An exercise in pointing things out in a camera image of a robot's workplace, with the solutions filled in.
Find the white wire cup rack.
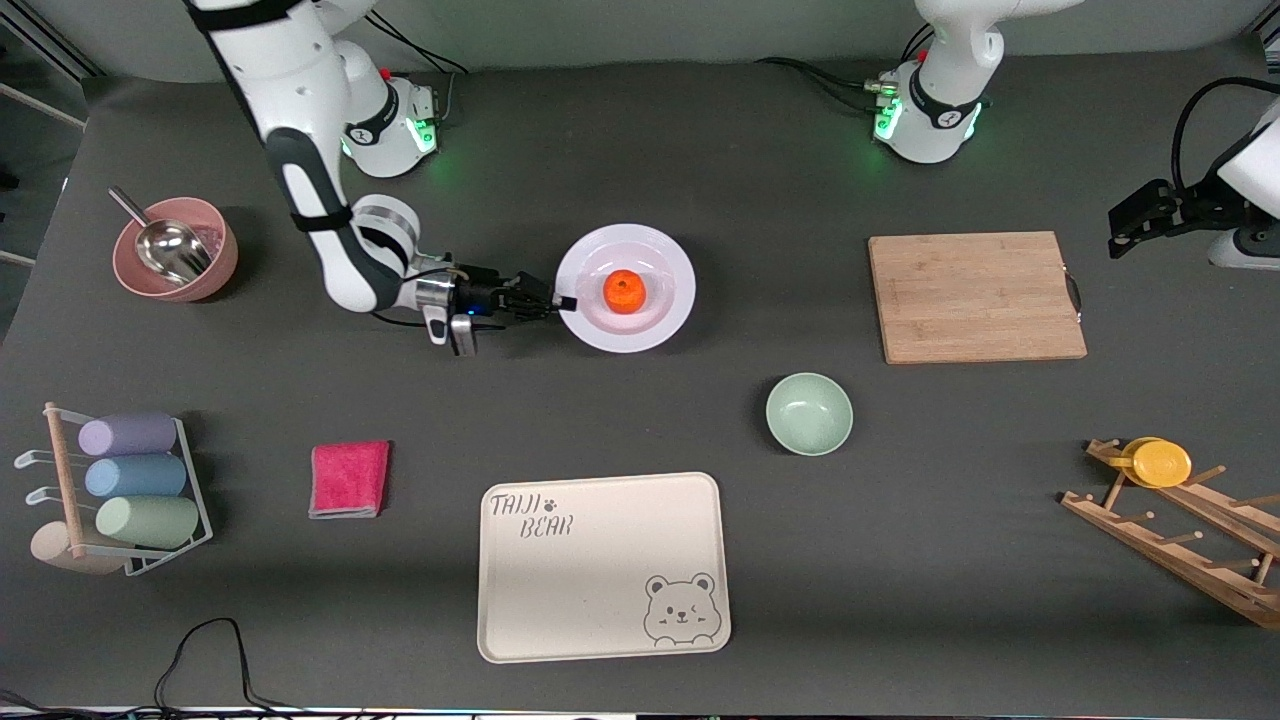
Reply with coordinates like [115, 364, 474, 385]
[14, 401, 215, 579]

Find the beige cup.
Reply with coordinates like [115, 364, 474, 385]
[29, 521, 128, 577]

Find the pink bowl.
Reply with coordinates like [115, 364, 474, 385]
[111, 197, 240, 302]

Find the pink folded cloth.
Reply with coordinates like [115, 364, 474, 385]
[308, 440, 392, 520]

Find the black right arm base cable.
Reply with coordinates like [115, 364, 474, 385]
[362, 12, 471, 127]

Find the black looped table cable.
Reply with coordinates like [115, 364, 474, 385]
[154, 617, 301, 714]

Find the orange fruit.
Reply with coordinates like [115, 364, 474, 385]
[603, 269, 649, 316]

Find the blue cup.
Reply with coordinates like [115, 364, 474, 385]
[84, 454, 189, 500]

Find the black arm base cable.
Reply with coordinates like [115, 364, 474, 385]
[754, 20, 937, 114]
[362, 12, 471, 127]

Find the wooden peg dish rack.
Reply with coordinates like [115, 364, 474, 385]
[1060, 437, 1280, 630]

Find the wooden cutting board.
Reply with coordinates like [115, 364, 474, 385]
[867, 231, 1089, 366]

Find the light green bowl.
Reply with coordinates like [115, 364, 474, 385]
[765, 372, 855, 457]

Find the purple cup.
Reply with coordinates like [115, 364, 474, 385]
[78, 411, 180, 459]

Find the white round plate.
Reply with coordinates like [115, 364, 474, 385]
[554, 223, 698, 354]

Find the yellow cup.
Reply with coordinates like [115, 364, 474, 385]
[1107, 437, 1194, 490]

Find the green cup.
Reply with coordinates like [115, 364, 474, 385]
[95, 494, 202, 551]

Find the beige bear print tray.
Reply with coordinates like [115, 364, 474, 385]
[477, 471, 733, 665]

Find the black left arm base cable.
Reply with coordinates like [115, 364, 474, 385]
[754, 20, 937, 114]

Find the metal scoop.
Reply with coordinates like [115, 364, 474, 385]
[107, 186, 214, 287]

